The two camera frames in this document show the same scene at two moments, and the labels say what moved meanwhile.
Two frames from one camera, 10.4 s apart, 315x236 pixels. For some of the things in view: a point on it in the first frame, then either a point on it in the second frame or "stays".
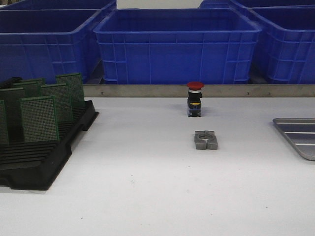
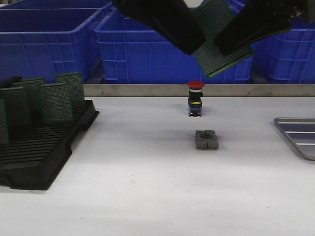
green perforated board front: x=39 y=119 → x=215 y=15
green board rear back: x=34 y=82 stays
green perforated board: x=62 y=95 stays
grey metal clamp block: x=205 y=140 stays
